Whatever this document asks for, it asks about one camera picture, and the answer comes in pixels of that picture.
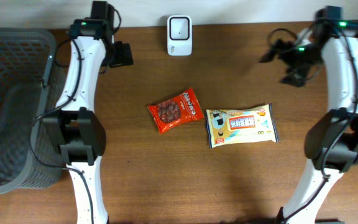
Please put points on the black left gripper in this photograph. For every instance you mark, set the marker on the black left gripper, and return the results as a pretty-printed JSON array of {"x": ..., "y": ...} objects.
[{"x": 126, "y": 56}]

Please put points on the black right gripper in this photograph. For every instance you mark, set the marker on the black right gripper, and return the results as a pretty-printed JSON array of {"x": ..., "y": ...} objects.
[{"x": 299, "y": 75}]

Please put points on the yellow snack bag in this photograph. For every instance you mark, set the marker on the yellow snack bag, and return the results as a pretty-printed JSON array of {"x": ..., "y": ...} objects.
[{"x": 241, "y": 126}]

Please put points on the red snack packet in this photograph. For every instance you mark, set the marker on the red snack packet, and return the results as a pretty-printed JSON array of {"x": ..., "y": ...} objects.
[{"x": 180, "y": 109}]

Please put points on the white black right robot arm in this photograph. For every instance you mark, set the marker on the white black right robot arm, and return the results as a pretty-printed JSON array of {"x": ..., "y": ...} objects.
[{"x": 331, "y": 145}]

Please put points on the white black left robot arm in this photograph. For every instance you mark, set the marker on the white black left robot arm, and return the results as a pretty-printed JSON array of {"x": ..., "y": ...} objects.
[{"x": 74, "y": 130}]

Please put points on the white barcode scanner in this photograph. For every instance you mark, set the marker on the white barcode scanner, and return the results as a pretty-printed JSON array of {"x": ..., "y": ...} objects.
[{"x": 179, "y": 35}]

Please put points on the grey plastic mesh basket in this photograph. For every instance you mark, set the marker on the grey plastic mesh basket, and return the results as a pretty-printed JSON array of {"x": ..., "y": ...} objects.
[{"x": 29, "y": 84}]

